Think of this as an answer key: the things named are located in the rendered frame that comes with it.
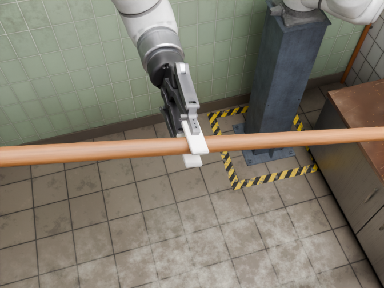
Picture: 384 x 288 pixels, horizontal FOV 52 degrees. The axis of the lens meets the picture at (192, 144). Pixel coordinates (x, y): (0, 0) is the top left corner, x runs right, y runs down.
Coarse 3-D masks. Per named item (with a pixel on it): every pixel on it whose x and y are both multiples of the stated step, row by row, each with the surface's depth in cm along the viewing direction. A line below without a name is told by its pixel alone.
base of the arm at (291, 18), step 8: (272, 0) 173; (280, 0) 171; (272, 8) 167; (280, 8) 166; (288, 8) 164; (288, 16) 165; (296, 16) 164; (304, 16) 163; (312, 16) 165; (320, 16) 166; (288, 24) 164; (296, 24) 165
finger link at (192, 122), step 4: (192, 104) 68; (196, 104) 68; (192, 108) 67; (196, 108) 68; (188, 112) 68; (192, 112) 68; (188, 116) 68; (192, 116) 68; (188, 120) 68; (192, 120) 68; (196, 120) 68; (188, 124) 68; (192, 124) 67; (196, 124) 67; (192, 128) 67; (196, 128) 67; (192, 132) 67; (196, 132) 67; (200, 132) 67
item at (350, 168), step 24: (336, 96) 199; (360, 96) 199; (336, 120) 200; (360, 120) 191; (336, 144) 206; (360, 144) 184; (336, 168) 212; (360, 168) 189; (336, 192) 218; (360, 192) 194; (360, 216) 200; (360, 240) 205
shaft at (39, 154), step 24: (48, 144) 60; (72, 144) 60; (96, 144) 62; (120, 144) 63; (144, 144) 64; (168, 144) 66; (216, 144) 69; (240, 144) 71; (264, 144) 73; (288, 144) 75; (312, 144) 78
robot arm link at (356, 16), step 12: (324, 0) 150; (336, 0) 142; (348, 0) 139; (360, 0) 138; (372, 0) 141; (336, 12) 149; (348, 12) 144; (360, 12) 143; (372, 12) 142; (360, 24) 149
